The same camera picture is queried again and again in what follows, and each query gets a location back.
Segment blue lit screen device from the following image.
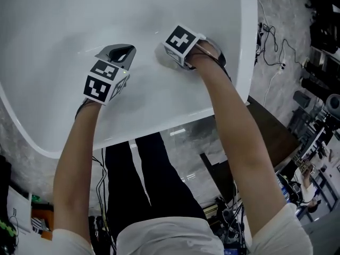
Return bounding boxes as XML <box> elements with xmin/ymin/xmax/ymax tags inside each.
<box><xmin>224</xmin><ymin>247</ymin><xmax>247</xmax><ymax>255</ymax></box>

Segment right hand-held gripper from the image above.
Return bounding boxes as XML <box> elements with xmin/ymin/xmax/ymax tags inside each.
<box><xmin>162</xmin><ymin>24</ymin><xmax>227</xmax><ymax>71</ymax></box>

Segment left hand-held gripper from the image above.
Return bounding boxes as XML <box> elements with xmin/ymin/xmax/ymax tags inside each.
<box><xmin>83</xmin><ymin>44</ymin><xmax>137</xmax><ymax>106</ymax></box>

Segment black bag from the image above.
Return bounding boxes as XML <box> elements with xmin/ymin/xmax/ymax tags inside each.
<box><xmin>0</xmin><ymin>154</ymin><xmax>13</xmax><ymax>196</ymax></box>

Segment person's left forearm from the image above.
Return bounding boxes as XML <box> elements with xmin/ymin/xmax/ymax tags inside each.
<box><xmin>53</xmin><ymin>99</ymin><xmax>104</xmax><ymax>245</ymax></box>

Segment black equipment pile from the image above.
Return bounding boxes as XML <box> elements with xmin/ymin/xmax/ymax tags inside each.
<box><xmin>288</xmin><ymin>0</ymin><xmax>340</xmax><ymax>148</ymax></box>

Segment black floor cable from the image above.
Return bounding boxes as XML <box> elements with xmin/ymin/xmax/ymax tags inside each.
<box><xmin>256</xmin><ymin>22</ymin><xmax>310</xmax><ymax>71</ymax></box>

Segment person's black trousers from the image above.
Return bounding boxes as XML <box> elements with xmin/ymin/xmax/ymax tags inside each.
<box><xmin>105</xmin><ymin>132</ymin><xmax>208</xmax><ymax>239</ymax></box>

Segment orange box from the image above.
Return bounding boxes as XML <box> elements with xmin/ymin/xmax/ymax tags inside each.
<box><xmin>31</xmin><ymin>208</ymin><xmax>54</xmax><ymax>241</ymax></box>

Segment green and black helmet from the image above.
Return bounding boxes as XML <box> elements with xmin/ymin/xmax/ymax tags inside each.
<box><xmin>0</xmin><ymin>216</ymin><xmax>18</xmax><ymax>249</ymax></box>

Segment white board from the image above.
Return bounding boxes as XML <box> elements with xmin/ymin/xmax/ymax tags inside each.
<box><xmin>6</xmin><ymin>186</ymin><xmax>32</xmax><ymax>233</ymax></box>

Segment white fluffy cleaning mitt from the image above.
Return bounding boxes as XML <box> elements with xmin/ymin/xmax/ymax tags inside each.
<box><xmin>155</xmin><ymin>42</ymin><xmax>185</xmax><ymax>71</ymax></box>

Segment dark small table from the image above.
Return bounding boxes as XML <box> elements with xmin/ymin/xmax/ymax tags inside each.
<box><xmin>200</xmin><ymin>96</ymin><xmax>301</xmax><ymax>204</ymax></box>

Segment person's right forearm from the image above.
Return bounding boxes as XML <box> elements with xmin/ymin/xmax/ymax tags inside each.
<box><xmin>185</xmin><ymin>49</ymin><xmax>287</xmax><ymax>236</ymax></box>

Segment white bathtub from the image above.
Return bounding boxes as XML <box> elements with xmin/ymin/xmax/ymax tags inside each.
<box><xmin>0</xmin><ymin>0</ymin><xmax>258</xmax><ymax>159</ymax></box>

